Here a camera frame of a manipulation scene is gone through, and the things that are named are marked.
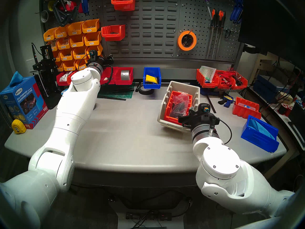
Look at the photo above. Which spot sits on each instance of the green cutting mat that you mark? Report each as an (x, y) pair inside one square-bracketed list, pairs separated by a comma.
[(124, 95)]

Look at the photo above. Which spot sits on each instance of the red white tape roll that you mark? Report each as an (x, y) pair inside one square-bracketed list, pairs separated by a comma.
[(71, 5)]

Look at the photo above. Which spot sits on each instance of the blue yellow bar clamp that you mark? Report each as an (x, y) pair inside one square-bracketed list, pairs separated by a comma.
[(227, 99)]

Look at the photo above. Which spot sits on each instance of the yellow bin labelled M4-6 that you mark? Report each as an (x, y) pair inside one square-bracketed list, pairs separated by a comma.
[(76, 43)]

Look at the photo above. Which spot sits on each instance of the grey duct tape roll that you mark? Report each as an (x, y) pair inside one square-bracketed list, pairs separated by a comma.
[(125, 75)]

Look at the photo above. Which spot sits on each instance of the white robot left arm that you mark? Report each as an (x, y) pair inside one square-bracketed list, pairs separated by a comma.
[(71, 116)]

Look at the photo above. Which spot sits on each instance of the blue microfiber cloth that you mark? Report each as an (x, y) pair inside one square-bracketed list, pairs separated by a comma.
[(262, 129), (16, 78)]

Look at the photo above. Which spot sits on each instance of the black marker pen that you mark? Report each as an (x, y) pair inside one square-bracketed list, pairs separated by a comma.
[(137, 89)]

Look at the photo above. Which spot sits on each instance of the blue cleaning cloths box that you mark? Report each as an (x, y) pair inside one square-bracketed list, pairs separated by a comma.
[(19, 102)]

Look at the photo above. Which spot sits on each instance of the white plastic bag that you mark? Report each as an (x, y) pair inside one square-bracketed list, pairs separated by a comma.
[(63, 77)]

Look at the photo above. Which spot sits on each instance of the left orange black screwdriver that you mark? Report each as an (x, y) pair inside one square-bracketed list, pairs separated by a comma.
[(213, 16)]

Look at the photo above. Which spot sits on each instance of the black power strip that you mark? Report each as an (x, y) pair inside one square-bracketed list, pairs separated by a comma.
[(143, 216)]

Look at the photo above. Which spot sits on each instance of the blue crate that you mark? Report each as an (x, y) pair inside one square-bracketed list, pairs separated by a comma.
[(262, 85)]

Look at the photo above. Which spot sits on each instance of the orange masking tape roll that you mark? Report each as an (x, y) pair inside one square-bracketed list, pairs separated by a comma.
[(180, 43)]

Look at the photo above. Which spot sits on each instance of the middle orange black screwdriver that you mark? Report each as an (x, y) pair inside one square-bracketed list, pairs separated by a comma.
[(219, 17)]

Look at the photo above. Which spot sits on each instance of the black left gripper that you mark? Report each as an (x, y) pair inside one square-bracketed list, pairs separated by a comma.
[(104, 61)]

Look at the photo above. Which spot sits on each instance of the yellow tape roll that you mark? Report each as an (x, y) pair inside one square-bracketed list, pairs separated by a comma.
[(48, 6)]

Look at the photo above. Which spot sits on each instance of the yellow bin labelled M2.5-6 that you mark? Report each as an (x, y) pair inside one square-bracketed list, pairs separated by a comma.
[(69, 67)]

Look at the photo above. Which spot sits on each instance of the yellow bin labelled M3-6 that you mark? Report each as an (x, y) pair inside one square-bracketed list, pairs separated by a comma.
[(96, 48)]

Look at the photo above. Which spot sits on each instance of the yellow tape measure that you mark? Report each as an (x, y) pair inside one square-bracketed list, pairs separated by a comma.
[(18, 127)]

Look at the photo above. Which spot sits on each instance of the yellow bin labelled M4X4X6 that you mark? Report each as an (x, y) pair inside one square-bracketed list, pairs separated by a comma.
[(63, 46)]

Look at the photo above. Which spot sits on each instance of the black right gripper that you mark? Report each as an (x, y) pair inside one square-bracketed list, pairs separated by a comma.
[(193, 121)]

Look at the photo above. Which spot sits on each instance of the black monitor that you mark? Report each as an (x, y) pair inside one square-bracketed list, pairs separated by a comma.
[(269, 21)]

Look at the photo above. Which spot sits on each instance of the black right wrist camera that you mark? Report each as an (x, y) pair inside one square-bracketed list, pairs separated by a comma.
[(203, 109)]

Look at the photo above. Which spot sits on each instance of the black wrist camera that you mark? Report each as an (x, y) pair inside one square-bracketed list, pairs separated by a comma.
[(93, 55), (203, 109)]

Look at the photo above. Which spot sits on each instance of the metal peg hook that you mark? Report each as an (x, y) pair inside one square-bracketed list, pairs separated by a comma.
[(192, 30)]

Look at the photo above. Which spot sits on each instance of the blue plastic storage bin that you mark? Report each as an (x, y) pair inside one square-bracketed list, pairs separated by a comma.
[(152, 85), (259, 141)]

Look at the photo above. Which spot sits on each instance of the metal tool rack rail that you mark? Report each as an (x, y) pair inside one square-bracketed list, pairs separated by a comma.
[(235, 30)]

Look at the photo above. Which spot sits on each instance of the beige plastic storage bin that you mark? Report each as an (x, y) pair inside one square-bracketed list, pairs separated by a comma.
[(185, 85)]

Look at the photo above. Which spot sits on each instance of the yellow bin labelled M3-12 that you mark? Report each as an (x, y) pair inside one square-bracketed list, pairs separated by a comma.
[(66, 57)]

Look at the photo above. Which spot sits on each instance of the right orange black screwdriver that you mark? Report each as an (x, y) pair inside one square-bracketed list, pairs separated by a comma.
[(223, 17)]

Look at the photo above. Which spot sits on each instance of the orange black screwdriver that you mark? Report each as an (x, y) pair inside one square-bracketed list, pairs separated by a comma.
[(223, 17), (219, 17), (213, 16)]

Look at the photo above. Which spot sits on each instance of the yellow paper pad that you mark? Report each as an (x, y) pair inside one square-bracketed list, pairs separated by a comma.
[(150, 78)]

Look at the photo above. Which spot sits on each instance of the long black rod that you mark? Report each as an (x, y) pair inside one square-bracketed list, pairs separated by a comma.
[(112, 98)]

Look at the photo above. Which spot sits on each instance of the yellow screw bin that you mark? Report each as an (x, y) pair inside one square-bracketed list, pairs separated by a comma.
[(57, 56), (48, 37), (60, 68), (53, 48)]

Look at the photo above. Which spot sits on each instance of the yellow bin labelled M3-8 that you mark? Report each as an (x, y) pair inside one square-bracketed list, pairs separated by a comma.
[(79, 55)]

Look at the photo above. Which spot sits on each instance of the white user manual leaflet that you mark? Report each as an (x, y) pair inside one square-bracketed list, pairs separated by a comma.
[(208, 73)]

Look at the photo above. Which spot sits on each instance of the clear bag of black parts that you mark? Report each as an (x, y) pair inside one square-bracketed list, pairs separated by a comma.
[(180, 104)]

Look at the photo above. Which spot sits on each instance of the yellow bin labelled M3X6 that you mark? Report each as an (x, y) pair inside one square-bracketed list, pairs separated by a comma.
[(90, 29)]

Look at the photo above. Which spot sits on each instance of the yellow bin labelled M3X8 BAD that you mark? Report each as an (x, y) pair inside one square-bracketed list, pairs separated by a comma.
[(60, 35)]

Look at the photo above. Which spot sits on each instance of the black carabiner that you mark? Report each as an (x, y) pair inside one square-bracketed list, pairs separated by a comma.
[(225, 34)]

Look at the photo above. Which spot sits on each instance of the grey louvered panel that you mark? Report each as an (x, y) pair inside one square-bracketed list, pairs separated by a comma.
[(141, 21)]

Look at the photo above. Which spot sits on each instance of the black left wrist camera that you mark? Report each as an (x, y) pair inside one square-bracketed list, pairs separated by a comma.
[(93, 55)]

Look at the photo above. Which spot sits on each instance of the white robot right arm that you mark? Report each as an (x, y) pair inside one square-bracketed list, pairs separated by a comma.
[(221, 164)]

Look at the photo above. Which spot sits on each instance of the short black rod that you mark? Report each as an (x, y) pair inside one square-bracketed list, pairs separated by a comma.
[(210, 103)]

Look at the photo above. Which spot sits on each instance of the blue spring clamp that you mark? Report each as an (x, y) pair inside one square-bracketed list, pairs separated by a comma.
[(233, 15), (240, 13)]

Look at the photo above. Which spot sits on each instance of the yellow bin labelled M2.5-5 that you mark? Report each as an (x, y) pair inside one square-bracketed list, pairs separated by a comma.
[(81, 66)]

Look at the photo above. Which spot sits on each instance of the yellow bin labelled M3-4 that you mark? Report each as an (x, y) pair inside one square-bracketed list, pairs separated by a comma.
[(93, 41)]

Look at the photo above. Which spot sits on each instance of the black metal stand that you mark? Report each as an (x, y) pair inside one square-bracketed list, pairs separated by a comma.
[(47, 75)]

